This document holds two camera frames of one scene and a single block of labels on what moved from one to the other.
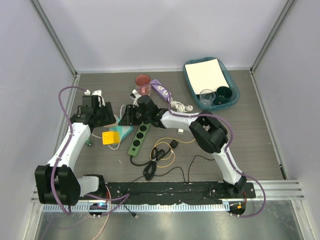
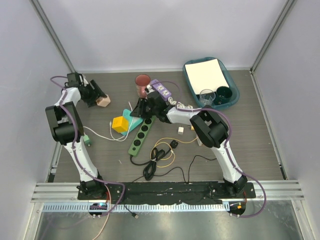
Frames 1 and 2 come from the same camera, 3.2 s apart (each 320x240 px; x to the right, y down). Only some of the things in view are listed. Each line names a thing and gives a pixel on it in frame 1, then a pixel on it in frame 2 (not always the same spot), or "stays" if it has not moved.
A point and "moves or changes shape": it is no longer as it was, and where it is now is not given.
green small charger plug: x=88 y=142 stays
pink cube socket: x=116 y=124 moves or changes shape
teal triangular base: x=124 y=130 moves or changes shape
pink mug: x=141 y=80 stays
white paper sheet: x=206 y=75 stays
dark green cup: x=223 y=95 stays
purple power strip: x=160 y=90 stays
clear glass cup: x=207 y=96 stays
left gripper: x=109 y=118 → x=91 y=102
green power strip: x=138 y=139 stays
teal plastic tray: x=232 y=84 stays
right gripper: x=130 y=118 → x=139 y=111
